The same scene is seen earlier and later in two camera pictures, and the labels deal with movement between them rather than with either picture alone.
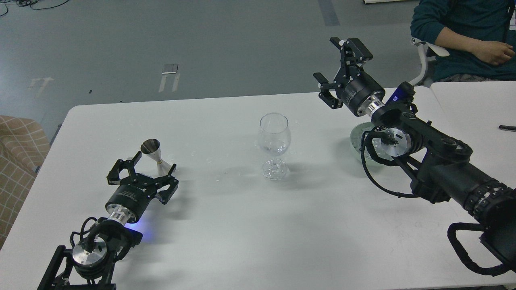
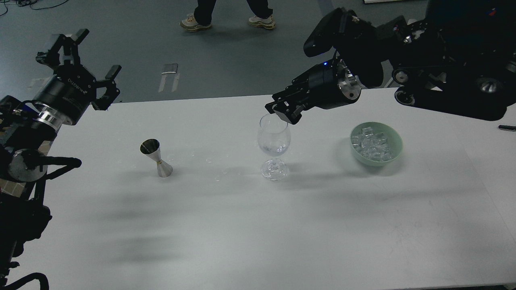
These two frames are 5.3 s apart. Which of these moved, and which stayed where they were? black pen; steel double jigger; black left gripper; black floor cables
Moved: black left gripper
Stayed: black floor cables; steel double jigger; black pen
